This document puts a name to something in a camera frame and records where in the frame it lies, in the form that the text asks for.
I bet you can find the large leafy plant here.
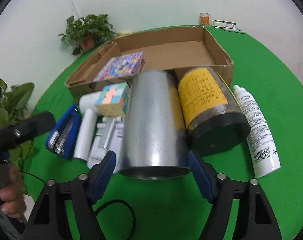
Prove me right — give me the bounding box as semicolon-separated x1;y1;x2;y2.
0;77;36;195

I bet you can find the white pen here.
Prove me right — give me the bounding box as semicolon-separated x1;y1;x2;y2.
223;27;245;34

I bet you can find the colourful patterned box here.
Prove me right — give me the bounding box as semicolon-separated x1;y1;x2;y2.
93;52;146;83

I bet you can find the white plastic holder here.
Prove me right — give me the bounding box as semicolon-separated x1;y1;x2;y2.
87;116;126;175

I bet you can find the cardboard box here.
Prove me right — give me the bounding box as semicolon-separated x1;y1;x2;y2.
65;26;234;98

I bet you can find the person's left hand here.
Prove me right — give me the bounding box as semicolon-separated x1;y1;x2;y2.
0;166;26;218

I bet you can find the pastel puzzle cube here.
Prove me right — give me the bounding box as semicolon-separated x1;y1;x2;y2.
95;82;131;118

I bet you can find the blue stapler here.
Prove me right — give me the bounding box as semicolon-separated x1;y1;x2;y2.
45;104;81;161

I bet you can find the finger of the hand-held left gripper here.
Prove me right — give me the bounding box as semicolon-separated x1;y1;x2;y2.
14;112;56;144

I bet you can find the yellow label jar black lid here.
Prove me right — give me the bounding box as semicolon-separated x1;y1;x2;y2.
178;66;251;157

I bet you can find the potted plant in red pot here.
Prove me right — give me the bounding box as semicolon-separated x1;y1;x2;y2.
58;14;117;55

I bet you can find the silver metal can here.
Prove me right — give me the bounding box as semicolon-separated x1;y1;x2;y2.
118;69;191;180

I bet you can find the small orange jar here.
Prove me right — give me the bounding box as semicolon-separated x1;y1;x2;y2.
200;12;212;26

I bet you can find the white spray bottle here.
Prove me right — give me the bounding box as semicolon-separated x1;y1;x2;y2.
233;85;281;178

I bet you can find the small white carton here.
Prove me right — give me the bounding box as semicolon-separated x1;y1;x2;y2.
214;19;236;28

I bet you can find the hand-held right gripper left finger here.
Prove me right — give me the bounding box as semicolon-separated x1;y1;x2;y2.
23;151;116;240

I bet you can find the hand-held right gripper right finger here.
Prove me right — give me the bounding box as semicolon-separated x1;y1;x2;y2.
188;151;283;240

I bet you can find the white tube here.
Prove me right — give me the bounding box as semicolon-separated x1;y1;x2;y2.
74;91;104;161

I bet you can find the black cable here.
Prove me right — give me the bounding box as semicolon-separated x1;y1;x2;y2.
94;199;136;240

